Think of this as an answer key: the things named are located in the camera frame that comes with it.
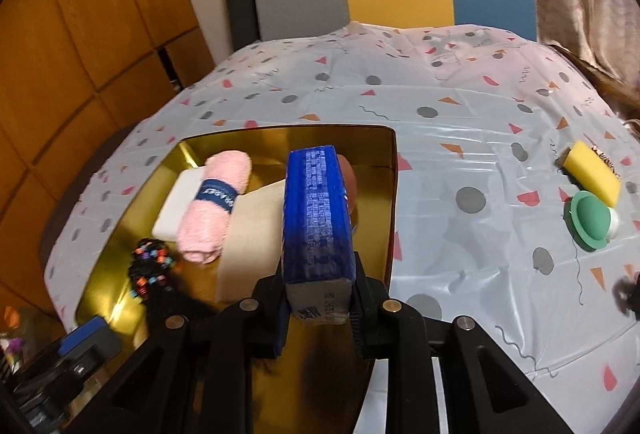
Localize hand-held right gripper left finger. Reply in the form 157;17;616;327
100;259;292;434

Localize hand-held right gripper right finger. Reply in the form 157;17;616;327
350;251;571;434

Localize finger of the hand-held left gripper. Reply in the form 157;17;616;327
56;316;125;367

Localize beige cloth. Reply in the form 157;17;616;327
217;181;288;305

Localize black hairpiece with beaded tie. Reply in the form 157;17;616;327
127;238;226;335

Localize blue tissue pack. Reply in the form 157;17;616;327
282;145;357;326

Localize brown round sponge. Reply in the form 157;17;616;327
335;154;360;235

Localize white rectangular block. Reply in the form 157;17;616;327
151;168;208;242

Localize pink towel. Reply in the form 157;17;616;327
176;150;253;265

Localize gold tin box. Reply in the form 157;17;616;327
75;125;399;434

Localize patterned plastic tablecloth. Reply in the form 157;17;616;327
42;21;640;385

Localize black hair claw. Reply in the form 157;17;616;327
612;266;640;315

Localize small white container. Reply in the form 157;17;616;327
605;206;623;239

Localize yellow sponge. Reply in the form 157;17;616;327
562;140;623;209

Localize wooden wardrobe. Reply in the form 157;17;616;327
0;0;216;315

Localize leopard print hair clip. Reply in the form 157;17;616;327
590;144;623;179

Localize black rolled mat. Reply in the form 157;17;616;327
222;0;262;53

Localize wooden side table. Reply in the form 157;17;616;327
547;42;640;125

